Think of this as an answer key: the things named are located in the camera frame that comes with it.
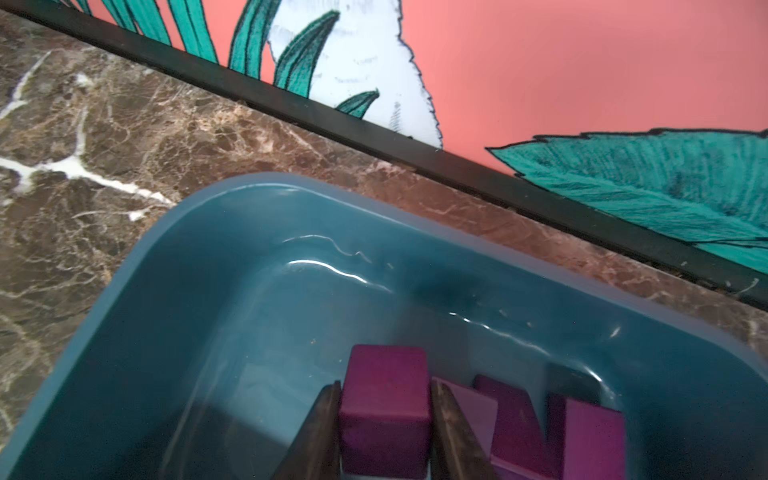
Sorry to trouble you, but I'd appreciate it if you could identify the purple cube brick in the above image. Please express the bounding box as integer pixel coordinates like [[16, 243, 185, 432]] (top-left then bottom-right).
[[339, 345, 431, 479]]

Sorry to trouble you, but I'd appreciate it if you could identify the teal plastic storage bin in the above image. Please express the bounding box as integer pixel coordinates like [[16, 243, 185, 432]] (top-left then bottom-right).
[[1, 173, 767, 479]]

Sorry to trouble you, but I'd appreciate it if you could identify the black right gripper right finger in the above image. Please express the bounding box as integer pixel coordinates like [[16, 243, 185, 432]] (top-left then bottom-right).
[[430, 380, 498, 480]]

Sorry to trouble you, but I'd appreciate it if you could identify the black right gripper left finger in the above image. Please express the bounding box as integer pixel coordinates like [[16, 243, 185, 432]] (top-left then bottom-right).
[[271, 381, 342, 480]]

